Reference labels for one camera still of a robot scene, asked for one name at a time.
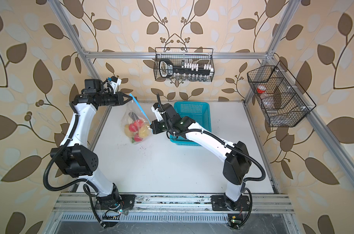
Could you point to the aluminium front rail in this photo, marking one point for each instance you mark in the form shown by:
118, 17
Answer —
203, 203

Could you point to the yellow potato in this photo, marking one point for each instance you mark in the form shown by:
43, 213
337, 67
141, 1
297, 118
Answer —
144, 132
128, 132

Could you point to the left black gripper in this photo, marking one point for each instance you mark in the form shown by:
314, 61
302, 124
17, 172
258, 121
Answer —
118, 101

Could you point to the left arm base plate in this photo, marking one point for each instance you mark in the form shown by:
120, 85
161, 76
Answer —
125, 201

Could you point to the right black wire basket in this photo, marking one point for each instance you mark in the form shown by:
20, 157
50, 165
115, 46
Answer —
289, 104

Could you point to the clear zip top bag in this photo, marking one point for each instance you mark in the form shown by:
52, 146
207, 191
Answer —
134, 106

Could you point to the red capped bottle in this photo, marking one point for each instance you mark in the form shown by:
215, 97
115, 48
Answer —
262, 91

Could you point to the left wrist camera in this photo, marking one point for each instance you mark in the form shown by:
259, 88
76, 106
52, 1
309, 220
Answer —
113, 84

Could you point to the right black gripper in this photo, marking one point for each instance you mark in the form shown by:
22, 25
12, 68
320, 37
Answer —
154, 125

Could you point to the black wire basket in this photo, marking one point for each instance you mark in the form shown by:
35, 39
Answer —
199, 55
289, 104

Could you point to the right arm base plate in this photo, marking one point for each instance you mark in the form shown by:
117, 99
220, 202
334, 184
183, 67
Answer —
226, 203

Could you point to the back black wire basket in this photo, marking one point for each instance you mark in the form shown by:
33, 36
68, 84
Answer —
199, 55

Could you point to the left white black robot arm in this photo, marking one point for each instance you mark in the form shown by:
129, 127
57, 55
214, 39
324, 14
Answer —
73, 157

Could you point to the red yellow mango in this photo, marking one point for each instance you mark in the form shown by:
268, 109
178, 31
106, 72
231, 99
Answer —
140, 123

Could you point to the teal plastic basket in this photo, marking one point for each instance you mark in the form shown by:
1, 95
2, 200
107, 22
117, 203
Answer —
198, 111

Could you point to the red apple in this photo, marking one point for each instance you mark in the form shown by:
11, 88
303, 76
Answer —
133, 127

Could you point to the red tomato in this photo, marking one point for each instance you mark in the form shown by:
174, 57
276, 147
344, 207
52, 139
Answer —
137, 138

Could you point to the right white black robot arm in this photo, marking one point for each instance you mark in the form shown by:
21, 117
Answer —
238, 166

